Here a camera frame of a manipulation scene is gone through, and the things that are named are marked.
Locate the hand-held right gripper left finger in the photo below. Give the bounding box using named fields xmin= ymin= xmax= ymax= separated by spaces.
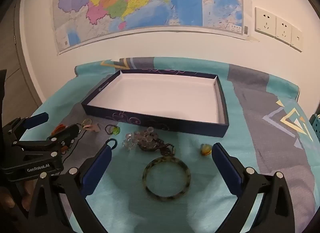
xmin=27 ymin=145 xmax=113 ymax=233

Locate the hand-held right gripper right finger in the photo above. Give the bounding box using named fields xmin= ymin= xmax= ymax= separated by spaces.
xmin=211 ymin=142 xmax=296 ymax=233

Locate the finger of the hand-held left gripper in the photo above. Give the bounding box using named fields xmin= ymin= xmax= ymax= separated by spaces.
xmin=2 ymin=112 xmax=49 ymax=137
xmin=12 ymin=123 xmax=81 ymax=154

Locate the orange wristwatch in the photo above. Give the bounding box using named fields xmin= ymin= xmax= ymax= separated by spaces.
xmin=51 ymin=123 xmax=73 ymax=153

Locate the pink hair tie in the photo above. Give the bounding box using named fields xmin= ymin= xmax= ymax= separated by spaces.
xmin=81 ymin=119 xmax=101 ymax=133

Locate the clear crystal bead bracelet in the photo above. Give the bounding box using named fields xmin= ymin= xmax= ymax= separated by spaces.
xmin=122 ymin=127 xmax=165 ymax=151

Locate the tortoiseshell bangle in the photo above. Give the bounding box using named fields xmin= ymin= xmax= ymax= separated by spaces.
xmin=142 ymin=156 xmax=192 ymax=201

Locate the dark blue box tray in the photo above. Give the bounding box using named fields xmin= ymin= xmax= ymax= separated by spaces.
xmin=81 ymin=70 xmax=230 ymax=138

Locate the person's left hand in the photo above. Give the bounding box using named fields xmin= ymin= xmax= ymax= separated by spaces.
xmin=0 ymin=180 xmax=35 ymax=212

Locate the teal patterned tablecloth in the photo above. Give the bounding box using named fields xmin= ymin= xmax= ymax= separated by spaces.
xmin=19 ymin=57 xmax=320 ymax=233

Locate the beige cabinet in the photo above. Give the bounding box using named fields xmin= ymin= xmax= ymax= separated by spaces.
xmin=0 ymin=0 xmax=43 ymax=113

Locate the teal plastic crate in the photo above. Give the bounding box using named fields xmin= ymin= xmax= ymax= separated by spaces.
xmin=310 ymin=114 xmax=320 ymax=146

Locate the black hair tie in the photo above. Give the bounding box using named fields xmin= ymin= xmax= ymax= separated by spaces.
xmin=104 ymin=138 xmax=118 ymax=149

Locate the green bead hair tie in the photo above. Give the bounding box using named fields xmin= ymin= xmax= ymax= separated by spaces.
xmin=105 ymin=124 xmax=121 ymax=135

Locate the purple bead bracelet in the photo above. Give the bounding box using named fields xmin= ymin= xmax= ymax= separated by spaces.
xmin=139 ymin=135 xmax=177 ymax=158

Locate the white wall socket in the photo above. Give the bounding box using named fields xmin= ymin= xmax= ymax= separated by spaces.
xmin=255 ymin=7 xmax=277 ymax=37
xmin=275 ymin=16 xmax=292 ymax=45

